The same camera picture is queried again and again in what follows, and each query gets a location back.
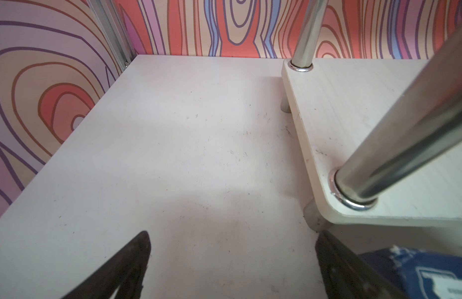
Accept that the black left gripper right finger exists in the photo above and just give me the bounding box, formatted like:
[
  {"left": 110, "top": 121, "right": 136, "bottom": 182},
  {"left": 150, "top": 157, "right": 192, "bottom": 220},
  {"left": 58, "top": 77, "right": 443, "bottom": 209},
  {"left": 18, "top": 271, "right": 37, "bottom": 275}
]
[{"left": 315, "top": 231, "right": 407, "bottom": 299}]

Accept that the dark blue Barilla pasta box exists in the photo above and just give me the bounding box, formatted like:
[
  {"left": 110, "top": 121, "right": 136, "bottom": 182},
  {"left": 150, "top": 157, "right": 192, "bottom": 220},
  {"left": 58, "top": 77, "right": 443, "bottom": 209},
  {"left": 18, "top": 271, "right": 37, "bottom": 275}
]
[{"left": 360, "top": 245, "right": 462, "bottom": 299}]

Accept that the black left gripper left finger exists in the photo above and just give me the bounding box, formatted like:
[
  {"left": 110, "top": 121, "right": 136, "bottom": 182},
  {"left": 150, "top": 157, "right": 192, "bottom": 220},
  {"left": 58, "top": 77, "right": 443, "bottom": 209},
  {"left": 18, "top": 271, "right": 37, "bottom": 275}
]
[{"left": 64, "top": 230, "right": 151, "bottom": 299}]

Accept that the white two-tier shelf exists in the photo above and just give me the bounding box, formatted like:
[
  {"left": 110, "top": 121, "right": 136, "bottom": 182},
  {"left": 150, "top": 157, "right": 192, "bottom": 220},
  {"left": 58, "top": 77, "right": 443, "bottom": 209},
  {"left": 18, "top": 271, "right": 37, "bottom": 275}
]
[{"left": 282, "top": 1, "right": 462, "bottom": 232}]

